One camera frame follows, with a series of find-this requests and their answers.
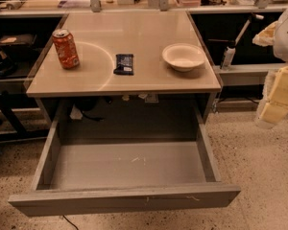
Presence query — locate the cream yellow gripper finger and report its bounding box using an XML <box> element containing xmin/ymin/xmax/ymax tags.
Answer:
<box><xmin>254</xmin><ymin>65</ymin><xmax>288</xmax><ymax>129</ymax></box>

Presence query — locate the dark blue rxbar wrapper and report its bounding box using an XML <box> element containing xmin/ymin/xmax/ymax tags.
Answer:
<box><xmin>113</xmin><ymin>54</ymin><xmax>133</xmax><ymax>76</ymax></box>

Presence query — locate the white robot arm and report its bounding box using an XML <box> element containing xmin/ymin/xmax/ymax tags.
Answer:
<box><xmin>252</xmin><ymin>8</ymin><xmax>288</xmax><ymax>128</ymax></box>

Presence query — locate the open grey top drawer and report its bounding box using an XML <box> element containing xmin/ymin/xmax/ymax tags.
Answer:
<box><xmin>8</xmin><ymin>100</ymin><xmax>242</xmax><ymax>218</ymax></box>

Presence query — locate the white bowl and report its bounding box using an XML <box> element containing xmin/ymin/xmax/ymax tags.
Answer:
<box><xmin>162</xmin><ymin>43</ymin><xmax>205</xmax><ymax>72</ymax></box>

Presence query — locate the orange soda can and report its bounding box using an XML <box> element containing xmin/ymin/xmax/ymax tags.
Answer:
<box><xmin>52</xmin><ymin>29</ymin><xmax>80</xmax><ymax>69</ymax></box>

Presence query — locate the black bag on shelf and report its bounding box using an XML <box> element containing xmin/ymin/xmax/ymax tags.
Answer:
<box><xmin>0</xmin><ymin>34</ymin><xmax>38</xmax><ymax>78</ymax></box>

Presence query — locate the black floor cable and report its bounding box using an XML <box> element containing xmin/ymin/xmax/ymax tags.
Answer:
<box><xmin>62</xmin><ymin>215</ymin><xmax>80</xmax><ymax>230</ymax></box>

